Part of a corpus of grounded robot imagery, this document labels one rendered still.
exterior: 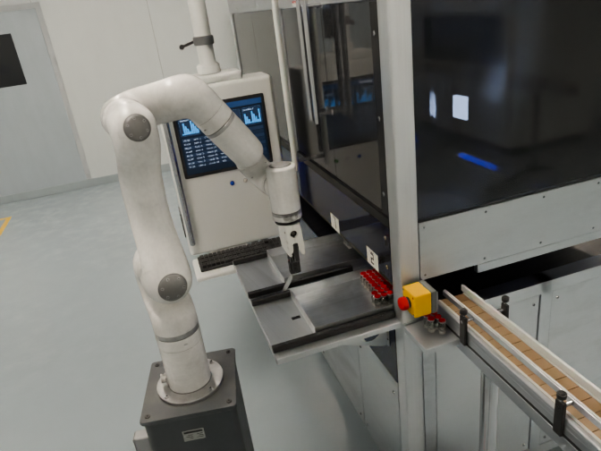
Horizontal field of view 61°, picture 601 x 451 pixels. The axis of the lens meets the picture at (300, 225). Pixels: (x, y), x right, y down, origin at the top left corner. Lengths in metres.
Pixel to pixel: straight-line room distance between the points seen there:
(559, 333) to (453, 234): 0.65
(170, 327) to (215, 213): 1.06
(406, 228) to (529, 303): 0.59
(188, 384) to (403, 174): 0.82
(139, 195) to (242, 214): 1.18
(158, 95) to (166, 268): 0.41
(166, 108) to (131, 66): 5.51
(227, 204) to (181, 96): 1.18
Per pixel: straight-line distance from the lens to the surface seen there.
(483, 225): 1.62
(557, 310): 1.99
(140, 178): 1.24
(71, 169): 7.00
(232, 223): 2.40
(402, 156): 1.40
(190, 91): 1.25
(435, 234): 1.54
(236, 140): 1.30
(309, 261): 2.02
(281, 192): 1.39
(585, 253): 2.13
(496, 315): 1.54
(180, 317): 1.39
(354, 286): 1.83
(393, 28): 1.34
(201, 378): 1.51
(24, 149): 7.01
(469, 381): 1.92
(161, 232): 1.28
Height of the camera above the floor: 1.82
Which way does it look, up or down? 23 degrees down
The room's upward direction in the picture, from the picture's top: 8 degrees counter-clockwise
